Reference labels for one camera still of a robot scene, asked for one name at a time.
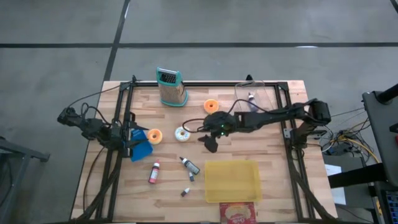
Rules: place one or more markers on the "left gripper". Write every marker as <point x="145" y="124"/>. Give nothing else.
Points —
<point x="118" y="137"/>

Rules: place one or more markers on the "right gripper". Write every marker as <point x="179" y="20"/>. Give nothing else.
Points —
<point x="220" y="124"/>

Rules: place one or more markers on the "orange toy donut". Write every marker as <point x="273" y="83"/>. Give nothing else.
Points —
<point x="155" y="137"/>
<point x="211" y="106"/>

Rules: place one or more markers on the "white sprinkled toy donut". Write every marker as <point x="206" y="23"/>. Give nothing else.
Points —
<point x="182" y="134"/>

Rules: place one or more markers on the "black food colour bottle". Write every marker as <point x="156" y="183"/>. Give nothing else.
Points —
<point x="190" y="166"/>

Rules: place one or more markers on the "small dark dropper bottle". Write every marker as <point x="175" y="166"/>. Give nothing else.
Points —
<point x="191" y="177"/>

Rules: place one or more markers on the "red food colour bottle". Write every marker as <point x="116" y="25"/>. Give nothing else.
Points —
<point x="154" y="172"/>

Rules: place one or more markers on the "small brown dropper bottle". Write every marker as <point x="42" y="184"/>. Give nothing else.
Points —
<point x="185" y="192"/>

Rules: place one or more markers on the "red snack packet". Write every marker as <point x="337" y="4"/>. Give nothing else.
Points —
<point x="237" y="214"/>

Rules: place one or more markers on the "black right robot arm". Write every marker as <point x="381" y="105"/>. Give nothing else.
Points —
<point x="270" y="118"/>

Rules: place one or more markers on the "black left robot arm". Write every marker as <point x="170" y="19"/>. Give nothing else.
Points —
<point x="93" y="127"/>

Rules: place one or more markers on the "blue plastic basket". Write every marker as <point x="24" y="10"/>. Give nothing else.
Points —
<point x="141" y="151"/>

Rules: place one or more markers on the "yellow plastic bin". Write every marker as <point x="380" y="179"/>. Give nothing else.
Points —
<point x="233" y="182"/>

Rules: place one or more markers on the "teal steel box grater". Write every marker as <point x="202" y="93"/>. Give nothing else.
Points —
<point x="172" y="93"/>

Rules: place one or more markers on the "clear plastic container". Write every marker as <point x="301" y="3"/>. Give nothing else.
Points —
<point x="242" y="93"/>

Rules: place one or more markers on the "grey metal stand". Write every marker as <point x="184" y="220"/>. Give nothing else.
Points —
<point x="31" y="152"/>

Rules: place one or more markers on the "black flat bar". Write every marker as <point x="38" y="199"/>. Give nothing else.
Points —
<point x="357" y="175"/>

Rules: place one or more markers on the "dark desk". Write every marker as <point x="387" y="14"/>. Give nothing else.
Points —
<point x="382" y="130"/>

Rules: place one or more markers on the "black monitor pole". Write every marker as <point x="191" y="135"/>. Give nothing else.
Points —
<point x="388" y="93"/>

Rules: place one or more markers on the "computer keyboard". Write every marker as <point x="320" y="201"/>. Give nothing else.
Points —
<point x="392" y="205"/>

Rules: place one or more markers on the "black aluminium table frame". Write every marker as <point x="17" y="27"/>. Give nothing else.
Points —
<point x="199" y="84"/>

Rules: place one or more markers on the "silver arm base bracket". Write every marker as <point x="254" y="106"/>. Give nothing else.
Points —
<point x="288" y="133"/>

